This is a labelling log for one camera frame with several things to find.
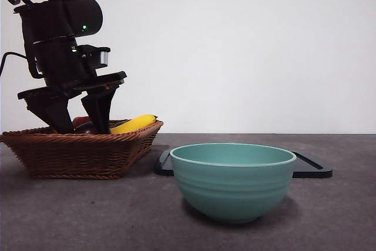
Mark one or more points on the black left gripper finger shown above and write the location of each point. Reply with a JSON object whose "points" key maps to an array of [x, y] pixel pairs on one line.
{"points": [[101, 110], [55, 113]]}

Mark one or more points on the dark purple plum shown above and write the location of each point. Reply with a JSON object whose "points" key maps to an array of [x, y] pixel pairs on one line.
{"points": [[86, 130]]}

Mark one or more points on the yellow banana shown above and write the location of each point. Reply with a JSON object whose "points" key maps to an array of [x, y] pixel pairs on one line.
{"points": [[138, 123]]}

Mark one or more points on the red apple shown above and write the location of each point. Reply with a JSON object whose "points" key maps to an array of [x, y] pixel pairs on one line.
{"points": [[82, 120]]}

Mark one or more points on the teal ribbed bowl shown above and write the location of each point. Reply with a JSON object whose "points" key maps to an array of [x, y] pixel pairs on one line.
{"points": [[232, 186]]}

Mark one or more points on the black rectangular tray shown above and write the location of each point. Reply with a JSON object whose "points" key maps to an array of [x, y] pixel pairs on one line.
{"points": [[308, 170]]}

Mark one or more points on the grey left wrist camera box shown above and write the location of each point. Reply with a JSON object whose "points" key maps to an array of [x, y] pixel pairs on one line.
{"points": [[103, 57]]}

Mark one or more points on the green avocado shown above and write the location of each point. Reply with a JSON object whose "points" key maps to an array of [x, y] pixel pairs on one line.
{"points": [[121, 122]]}

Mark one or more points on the brown wicker basket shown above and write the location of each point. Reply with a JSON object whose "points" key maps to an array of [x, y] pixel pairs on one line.
{"points": [[76, 157]]}

